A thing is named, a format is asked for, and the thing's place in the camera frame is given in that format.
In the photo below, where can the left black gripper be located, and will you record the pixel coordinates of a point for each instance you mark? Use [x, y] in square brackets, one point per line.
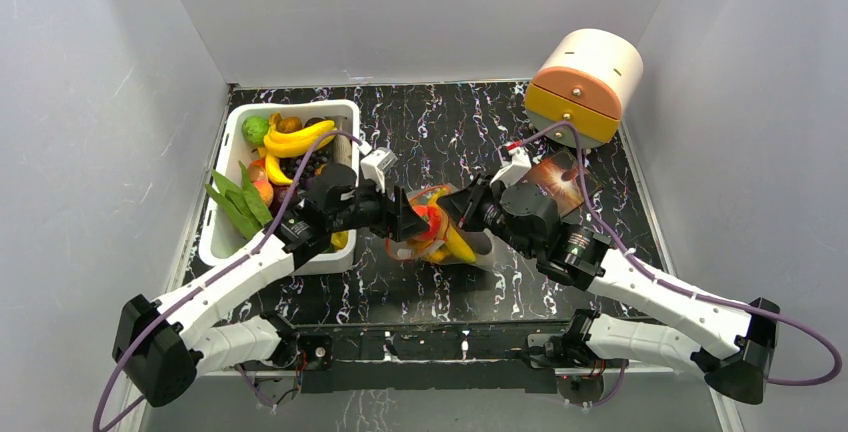
[397, 219]

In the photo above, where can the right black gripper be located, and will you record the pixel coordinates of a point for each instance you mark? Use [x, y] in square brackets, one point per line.
[472, 202]

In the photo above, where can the red peach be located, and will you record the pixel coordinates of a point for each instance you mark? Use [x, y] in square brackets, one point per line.
[433, 216]

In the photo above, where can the clear zip top bag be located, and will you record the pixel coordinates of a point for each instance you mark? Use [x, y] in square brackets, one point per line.
[481, 242]

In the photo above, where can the single yellow banana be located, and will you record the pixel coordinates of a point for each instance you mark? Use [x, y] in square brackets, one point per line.
[451, 247]

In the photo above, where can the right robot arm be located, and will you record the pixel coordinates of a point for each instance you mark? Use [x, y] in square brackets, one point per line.
[729, 343]

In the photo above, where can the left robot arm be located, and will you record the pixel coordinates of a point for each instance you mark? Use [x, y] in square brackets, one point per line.
[164, 344]

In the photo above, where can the white food bin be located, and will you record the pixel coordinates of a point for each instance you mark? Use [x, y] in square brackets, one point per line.
[218, 239]

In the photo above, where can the brown fish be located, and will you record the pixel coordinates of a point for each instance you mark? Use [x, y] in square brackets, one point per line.
[342, 150]

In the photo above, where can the black grape bunch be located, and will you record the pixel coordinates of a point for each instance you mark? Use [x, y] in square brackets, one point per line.
[313, 165]

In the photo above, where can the small curved yellow banana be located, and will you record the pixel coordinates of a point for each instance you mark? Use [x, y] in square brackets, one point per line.
[274, 172]

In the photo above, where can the yellow banana bunch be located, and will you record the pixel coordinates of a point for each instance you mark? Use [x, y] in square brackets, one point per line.
[295, 143]

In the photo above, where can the brown kiwi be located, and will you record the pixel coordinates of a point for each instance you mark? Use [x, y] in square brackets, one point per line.
[289, 125]

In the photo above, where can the green leaf vegetable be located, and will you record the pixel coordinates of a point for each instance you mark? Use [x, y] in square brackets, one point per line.
[245, 203]

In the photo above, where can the round drawer cabinet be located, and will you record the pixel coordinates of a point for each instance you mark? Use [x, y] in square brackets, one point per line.
[589, 80]

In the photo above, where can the green lime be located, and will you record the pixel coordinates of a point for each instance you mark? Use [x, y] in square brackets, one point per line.
[254, 129]

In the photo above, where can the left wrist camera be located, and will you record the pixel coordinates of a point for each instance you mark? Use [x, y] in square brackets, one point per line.
[375, 165]

